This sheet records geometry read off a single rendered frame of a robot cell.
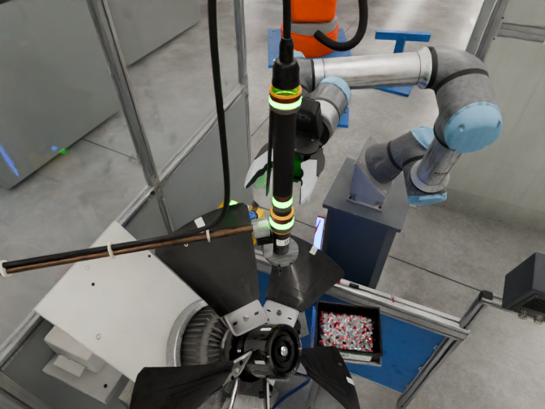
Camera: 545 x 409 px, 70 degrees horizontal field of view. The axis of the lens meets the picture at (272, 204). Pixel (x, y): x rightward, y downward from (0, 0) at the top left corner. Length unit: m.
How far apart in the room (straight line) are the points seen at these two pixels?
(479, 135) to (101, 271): 0.90
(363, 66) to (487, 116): 0.28
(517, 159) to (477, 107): 1.85
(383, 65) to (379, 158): 0.52
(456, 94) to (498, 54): 1.48
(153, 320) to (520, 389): 1.97
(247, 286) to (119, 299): 0.31
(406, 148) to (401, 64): 0.45
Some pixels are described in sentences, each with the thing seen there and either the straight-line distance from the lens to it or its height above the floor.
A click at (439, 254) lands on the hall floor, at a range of 2.80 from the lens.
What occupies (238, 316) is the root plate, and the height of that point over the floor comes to 1.26.
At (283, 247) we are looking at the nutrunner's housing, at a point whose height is 1.49.
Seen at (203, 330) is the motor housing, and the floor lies 1.18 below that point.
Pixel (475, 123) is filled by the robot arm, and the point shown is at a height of 1.61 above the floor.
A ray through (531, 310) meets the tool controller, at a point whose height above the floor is 1.11.
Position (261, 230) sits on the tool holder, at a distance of 0.69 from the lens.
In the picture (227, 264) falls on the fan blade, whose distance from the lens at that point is 0.88.
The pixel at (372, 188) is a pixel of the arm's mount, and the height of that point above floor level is 1.10.
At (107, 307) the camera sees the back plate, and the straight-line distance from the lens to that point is 1.00.
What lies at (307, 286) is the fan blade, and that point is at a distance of 1.07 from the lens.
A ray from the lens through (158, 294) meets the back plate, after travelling 1.06.
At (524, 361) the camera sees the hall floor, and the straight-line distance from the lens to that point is 2.61.
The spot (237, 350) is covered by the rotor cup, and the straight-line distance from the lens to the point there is 0.98.
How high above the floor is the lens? 2.09
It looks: 47 degrees down
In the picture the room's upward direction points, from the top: straight up
